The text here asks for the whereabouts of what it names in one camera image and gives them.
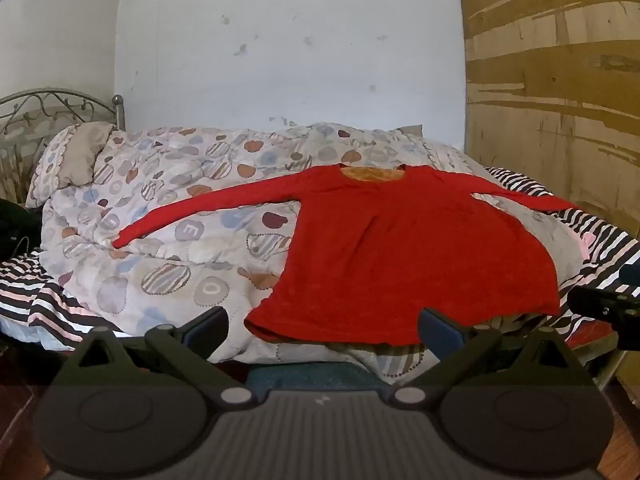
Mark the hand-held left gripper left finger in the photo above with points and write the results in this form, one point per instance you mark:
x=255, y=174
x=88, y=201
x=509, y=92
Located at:
x=207, y=331

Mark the red long-sleeved shirt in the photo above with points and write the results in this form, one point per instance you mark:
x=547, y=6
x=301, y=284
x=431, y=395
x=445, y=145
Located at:
x=400, y=260

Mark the striped bed sheet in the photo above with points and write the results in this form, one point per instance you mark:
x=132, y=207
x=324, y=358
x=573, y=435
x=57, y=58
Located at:
x=35, y=305

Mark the beige patterned pillow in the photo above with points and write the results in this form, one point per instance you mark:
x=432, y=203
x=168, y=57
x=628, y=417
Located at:
x=82, y=160

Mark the black cloth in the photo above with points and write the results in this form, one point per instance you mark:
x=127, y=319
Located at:
x=17, y=227

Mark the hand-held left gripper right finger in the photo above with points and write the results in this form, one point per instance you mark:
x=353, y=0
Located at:
x=440, y=332

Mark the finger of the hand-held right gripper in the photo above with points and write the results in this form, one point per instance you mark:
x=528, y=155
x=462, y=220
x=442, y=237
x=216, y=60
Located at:
x=607, y=306
x=631, y=275

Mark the metal bed headboard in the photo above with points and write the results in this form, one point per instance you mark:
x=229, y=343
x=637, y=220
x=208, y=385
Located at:
x=30, y=110

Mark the brown wooden wardrobe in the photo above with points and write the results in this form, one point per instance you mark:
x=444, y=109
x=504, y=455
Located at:
x=560, y=85

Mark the spotted patterned quilt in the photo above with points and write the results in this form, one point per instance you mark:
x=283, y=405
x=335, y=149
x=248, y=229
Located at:
x=200, y=240

